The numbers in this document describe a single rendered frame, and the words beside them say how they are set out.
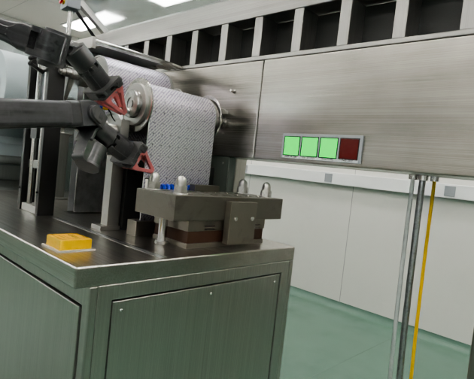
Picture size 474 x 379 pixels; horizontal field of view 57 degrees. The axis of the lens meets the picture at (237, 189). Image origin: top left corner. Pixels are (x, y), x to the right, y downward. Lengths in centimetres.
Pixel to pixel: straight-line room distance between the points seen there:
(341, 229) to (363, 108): 276
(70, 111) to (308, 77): 63
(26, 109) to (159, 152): 40
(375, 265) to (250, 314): 260
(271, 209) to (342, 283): 268
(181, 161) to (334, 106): 45
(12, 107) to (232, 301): 66
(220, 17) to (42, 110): 79
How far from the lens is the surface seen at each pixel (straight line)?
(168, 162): 123
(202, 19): 164
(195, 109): 129
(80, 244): 98
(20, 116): 93
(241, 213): 113
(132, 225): 119
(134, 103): 122
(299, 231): 408
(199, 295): 104
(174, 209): 101
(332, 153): 116
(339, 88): 119
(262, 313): 123
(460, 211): 346
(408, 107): 109
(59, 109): 100
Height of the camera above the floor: 111
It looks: 3 degrees down
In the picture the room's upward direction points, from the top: 6 degrees clockwise
